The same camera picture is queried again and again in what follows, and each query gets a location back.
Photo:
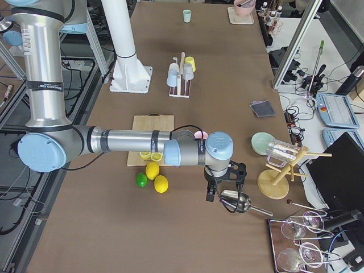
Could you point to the wine glass rack tray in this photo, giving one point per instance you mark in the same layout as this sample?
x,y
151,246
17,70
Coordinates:
x,y
295,243

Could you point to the yellow lemon far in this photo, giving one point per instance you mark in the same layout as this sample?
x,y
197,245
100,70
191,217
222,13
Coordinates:
x,y
161,184

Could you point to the cream white cup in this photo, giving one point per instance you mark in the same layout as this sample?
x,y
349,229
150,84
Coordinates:
x,y
173,67

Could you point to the beige tray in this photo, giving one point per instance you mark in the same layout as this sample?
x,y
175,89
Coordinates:
x,y
234,18

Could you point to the blue teach pendant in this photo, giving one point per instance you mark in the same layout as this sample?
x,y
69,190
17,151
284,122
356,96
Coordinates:
x,y
330,135
335,111

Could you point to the mint green cup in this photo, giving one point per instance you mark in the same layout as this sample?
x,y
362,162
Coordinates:
x,y
187,16

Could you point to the yellow lemon near board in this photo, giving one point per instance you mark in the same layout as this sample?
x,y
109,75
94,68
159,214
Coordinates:
x,y
152,170

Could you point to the pink bowl with ice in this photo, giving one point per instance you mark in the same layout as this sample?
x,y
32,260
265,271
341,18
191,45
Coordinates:
x,y
244,8

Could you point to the green bowl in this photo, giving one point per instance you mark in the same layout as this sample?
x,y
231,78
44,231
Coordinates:
x,y
260,141

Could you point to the lemon slice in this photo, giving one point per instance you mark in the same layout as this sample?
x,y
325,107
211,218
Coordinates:
x,y
156,156
145,155

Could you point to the metal scoop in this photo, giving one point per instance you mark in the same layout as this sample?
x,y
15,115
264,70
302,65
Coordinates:
x,y
240,202

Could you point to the yellow cup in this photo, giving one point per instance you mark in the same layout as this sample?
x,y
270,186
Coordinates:
x,y
191,60

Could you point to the green lime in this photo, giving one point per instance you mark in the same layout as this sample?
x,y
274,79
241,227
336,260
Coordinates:
x,y
141,180

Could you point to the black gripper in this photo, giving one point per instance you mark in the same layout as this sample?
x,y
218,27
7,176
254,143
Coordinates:
x,y
210,181

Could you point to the light blue cup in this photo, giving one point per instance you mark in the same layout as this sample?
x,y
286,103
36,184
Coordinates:
x,y
172,78

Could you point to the wooden cutting board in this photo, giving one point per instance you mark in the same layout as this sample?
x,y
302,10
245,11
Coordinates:
x,y
148,123

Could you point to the grey folded cloth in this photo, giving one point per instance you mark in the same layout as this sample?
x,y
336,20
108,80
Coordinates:
x,y
262,109

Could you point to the grey cup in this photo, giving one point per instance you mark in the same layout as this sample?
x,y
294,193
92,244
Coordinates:
x,y
188,73

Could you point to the clear glass mug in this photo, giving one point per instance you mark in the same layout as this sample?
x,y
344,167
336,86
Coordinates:
x,y
280,153

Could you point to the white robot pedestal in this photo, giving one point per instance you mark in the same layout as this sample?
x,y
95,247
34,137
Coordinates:
x,y
129,74

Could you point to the wooden mug tree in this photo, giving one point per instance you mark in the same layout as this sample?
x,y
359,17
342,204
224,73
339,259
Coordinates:
x,y
273,182

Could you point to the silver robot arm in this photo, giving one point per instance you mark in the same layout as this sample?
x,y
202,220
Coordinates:
x,y
52,140

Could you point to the black laptop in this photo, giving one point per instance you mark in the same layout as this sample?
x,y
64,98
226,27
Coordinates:
x,y
339,178

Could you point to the pink plastic cup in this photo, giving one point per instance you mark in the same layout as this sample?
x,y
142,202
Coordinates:
x,y
200,135

